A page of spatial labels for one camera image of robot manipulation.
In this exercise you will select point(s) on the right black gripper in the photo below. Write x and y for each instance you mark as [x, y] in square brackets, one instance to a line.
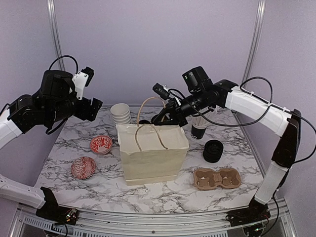
[175, 120]

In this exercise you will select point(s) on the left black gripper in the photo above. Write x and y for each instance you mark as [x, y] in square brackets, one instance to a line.
[83, 113]

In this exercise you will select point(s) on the brown paper takeout bag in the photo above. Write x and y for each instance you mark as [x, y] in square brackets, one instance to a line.
[149, 153]

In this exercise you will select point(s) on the brown cardboard cup carrier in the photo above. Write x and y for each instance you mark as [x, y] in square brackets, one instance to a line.
[206, 179]

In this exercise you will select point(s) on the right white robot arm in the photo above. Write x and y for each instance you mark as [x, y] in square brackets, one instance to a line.
[226, 94]

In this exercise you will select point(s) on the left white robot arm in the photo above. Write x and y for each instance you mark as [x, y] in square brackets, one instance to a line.
[59, 97]

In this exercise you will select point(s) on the stack of white paper cups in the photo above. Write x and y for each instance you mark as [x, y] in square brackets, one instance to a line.
[120, 113]

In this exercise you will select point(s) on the red floral ceramic bowl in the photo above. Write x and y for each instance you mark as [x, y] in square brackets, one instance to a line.
[101, 144]

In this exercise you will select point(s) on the black cup holding straws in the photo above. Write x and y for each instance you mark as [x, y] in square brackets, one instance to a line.
[197, 132]

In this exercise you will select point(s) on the bundle of white wrapped straws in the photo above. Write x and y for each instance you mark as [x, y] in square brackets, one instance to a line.
[200, 122]

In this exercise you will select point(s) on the red geometric ceramic bowl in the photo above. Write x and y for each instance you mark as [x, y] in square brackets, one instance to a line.
[83, 168]

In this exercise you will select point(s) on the stack of black lids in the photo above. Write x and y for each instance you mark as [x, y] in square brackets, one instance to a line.
[213, 150]

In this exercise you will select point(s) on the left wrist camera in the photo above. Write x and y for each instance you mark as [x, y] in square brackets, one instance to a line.
[81, 80]

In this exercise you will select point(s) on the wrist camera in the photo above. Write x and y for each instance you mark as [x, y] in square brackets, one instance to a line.
[81, 80]
[165, 94]

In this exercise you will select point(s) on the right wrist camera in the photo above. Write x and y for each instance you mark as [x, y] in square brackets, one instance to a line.
[165, 94]

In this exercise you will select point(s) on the left aluminium frame post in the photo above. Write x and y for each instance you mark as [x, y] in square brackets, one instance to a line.
[54, 27]

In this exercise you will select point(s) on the aluminium frame post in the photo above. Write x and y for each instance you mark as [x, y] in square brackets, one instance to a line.
[54, 27]
[255, 38]

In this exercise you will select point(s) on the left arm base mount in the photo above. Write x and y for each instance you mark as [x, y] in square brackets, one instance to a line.
[51, 210]

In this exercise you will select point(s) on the front aluminium rail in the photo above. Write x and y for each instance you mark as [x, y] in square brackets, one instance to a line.
[92, 223]

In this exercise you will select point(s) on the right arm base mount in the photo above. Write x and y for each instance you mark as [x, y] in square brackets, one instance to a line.
[254, 212]

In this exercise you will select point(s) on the right aluminium frame post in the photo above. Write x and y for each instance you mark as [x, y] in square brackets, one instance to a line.
[255, 38]

